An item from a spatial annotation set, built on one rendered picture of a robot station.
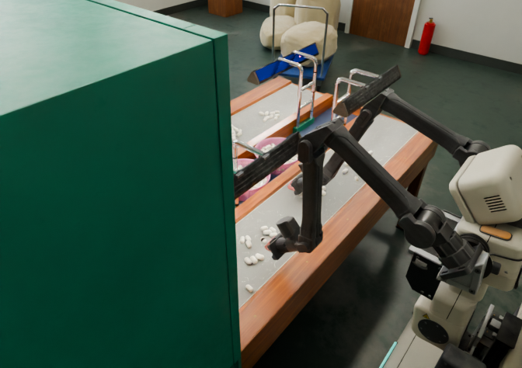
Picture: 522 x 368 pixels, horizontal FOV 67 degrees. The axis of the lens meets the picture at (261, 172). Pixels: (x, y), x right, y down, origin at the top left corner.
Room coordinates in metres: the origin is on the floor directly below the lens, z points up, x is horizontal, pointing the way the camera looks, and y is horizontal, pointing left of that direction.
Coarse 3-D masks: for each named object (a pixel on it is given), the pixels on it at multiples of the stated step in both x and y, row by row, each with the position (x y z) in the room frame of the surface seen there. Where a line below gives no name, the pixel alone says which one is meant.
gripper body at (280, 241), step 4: (280, 236) 1.04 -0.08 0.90; (276, 240) 1.02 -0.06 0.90; (280, 240) 1.01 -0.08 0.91; (284, 240) 1.00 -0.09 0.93; (272, 244) 1.00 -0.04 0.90; (276, 244) 1.01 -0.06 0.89; (280, 244) 0.99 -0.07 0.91; (284, 244) 0.99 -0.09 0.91; (268, 248) 0.99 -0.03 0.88; (272, 248) 0.99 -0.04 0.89; (276, 248) 1.00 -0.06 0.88; (280, 248) 0.99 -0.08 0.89; (284, 248) 0.98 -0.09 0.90; (272, 252) 0.98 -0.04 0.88; (276, 252) 0.99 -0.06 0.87; (280, 252) 0.99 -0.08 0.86; (284, 252) 0.99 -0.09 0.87; (276, 256) 0.98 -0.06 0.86; (280, 256) 0.98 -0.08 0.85
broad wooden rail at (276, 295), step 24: (408, 144) 1.89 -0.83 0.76; (432, 144) 1.94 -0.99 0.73; (408, 168) 1.67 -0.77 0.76; (360, 192) 1.47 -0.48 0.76; (336, 216) 1.30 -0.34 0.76; (360, 216) 1.30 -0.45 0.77; (336, 240) 1.15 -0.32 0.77; (360, 240) 1.32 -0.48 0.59; (288, 264) 1.02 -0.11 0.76; (312, 264) 1.02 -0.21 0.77; (336, 264) 1.14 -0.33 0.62; (264, 288) 0.91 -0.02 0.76; (288, 288) 0.91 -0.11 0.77; (312, 288) 0.99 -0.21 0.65; (240, 312) 0.81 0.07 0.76; (264, 312) 0.81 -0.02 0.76; (288, 312) 0.87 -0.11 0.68; (240, 336) 0.72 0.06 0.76; (264, 336) 0.76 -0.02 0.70
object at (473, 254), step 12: (456, 240) 0.71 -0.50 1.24; (444, 252) 0.69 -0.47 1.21; (456, 252) 0.68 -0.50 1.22; (468, 252) 0.68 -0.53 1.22; (480, 252) 0.69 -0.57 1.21; (444, 264) 0.68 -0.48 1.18; (456, 264) 0.67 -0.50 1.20; (468, 264) 0.65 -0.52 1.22; (444, 276) 0.66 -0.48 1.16; (456, 276) 0.64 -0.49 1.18
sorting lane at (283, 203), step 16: (368, 128) 2.10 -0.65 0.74; (384, 128) 2.11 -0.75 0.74; (400, 128) 2.11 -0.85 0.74; (368, 144) 1.92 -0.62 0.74; (384, 144) 1.92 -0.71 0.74; (400, 144) 1.93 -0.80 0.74; (384, 160) 1.77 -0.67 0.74; (336, 176) 1.62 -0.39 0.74; (352, 176) 1.62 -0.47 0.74; (288, 192) 1.49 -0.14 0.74; (336, 192) 1.49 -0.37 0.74; (352, 192) 1.50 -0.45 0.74; (256, 208) 1.37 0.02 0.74; (272, 208) 1.37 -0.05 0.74; (288, 208) 1.37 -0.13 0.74; (336, 208) 1.38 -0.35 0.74; (240, 224) 1.26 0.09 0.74; (256, 224) 1.26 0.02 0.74; (272, 224) 1.26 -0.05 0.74; (256, 240) 1.17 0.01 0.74; (240, 256) 1.08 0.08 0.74; (288, 256) 1.08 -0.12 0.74; (240, 272) 1.00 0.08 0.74; (256, 272) 1.00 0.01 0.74; (272, 272) 1.00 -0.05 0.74; (240, 288) 0.93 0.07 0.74; (256, 288) 0.93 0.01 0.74; (240, 304) 0.85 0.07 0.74
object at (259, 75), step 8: (304, 48) 2.45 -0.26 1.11; (312, 48) 2.50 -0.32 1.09; (288, 56) 2.31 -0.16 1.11; (296, 56) 2.36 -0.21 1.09; (272, 64) 2.19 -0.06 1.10; (280, 64) 2.23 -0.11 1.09; (288, 64) 2.28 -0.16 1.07; (256, 72) 2.08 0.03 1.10; (264, 72) 2.12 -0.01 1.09; (272, 72) 2.16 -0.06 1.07; (280, 72) 2.21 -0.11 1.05; (248, 80) 2.09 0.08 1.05; (256, 80) 2.05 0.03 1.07; (264, 80) 2.09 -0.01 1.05
